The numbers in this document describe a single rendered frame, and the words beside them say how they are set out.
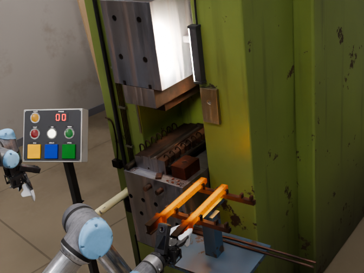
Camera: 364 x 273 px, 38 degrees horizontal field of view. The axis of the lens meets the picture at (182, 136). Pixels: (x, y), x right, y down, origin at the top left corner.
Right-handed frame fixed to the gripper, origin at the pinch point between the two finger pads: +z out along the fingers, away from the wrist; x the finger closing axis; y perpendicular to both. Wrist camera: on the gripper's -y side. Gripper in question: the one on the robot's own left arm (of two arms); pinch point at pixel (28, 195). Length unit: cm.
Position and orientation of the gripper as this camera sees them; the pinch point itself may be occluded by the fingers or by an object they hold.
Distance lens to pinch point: 265.5
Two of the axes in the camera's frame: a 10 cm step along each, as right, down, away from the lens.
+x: 6.8, 2.4, -6.9
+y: -7.2, 3.7, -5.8
